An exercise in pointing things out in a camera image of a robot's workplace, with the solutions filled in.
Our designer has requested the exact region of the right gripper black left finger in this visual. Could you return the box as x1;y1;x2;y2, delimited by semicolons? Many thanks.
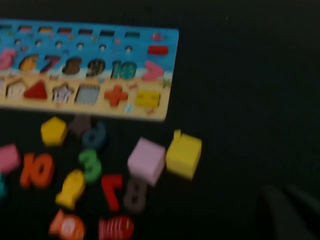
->
258;184;305;240

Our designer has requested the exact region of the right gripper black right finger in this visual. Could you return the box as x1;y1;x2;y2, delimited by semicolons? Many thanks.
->
284;184;320;240

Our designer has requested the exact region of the wooden number shape puzzle board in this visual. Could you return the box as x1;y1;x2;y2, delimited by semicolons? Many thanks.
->
0;19;180;123

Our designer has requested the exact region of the yellow pentagon puzzle piece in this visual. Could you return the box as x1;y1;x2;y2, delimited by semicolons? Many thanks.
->
40;116;69;147

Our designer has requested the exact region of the brown number eight piece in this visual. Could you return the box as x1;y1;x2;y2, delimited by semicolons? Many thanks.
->
122;178;148;213

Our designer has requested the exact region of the red number seven piece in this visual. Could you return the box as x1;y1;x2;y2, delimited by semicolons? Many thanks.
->
101;174;124;213

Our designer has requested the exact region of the yellow equals sign piece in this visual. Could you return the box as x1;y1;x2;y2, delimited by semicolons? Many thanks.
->
134;89;161;108

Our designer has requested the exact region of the pink greater-than sign piece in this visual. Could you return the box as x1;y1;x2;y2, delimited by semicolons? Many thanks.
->
141;60;165;82

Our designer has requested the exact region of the green number three piece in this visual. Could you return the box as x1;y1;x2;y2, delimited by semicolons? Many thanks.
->
77;148;103;185

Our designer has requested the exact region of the grey-blue number nine piece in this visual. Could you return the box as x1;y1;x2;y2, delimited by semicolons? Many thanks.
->
81;121;107;151

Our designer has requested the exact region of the orange plus sign piece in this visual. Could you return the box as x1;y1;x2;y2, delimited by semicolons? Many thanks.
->
103;84;129;106

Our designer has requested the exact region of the red minus sign piece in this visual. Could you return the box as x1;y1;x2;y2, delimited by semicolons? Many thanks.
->
147;44;168;56

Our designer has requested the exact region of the brown star puzzle piece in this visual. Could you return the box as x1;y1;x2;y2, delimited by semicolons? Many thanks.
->
67;114;93;141

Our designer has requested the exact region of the orange number ten piece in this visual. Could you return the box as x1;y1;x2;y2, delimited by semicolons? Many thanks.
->
19;152;56;190

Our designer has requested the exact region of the pink trapezoid puzzle piece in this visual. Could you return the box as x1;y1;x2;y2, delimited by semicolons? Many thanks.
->
0;143;21;173

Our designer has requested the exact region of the pink number five piece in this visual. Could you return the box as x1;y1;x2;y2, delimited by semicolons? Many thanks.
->
0;48;16;71

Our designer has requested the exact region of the yellow wooden cube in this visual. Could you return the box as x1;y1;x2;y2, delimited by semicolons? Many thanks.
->
165;133;203;181

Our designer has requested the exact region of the light pink wooden cube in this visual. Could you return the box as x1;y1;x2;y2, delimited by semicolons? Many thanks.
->
126;136;167;187

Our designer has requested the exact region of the red wooden fish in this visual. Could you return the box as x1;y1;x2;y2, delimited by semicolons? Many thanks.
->
98;216;135;240

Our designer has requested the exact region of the yellow wooden fish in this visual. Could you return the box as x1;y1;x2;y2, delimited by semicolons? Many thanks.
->
54;169;86;211

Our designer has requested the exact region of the orange wooden fish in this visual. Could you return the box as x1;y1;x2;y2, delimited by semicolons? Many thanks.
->
48;209;87;240

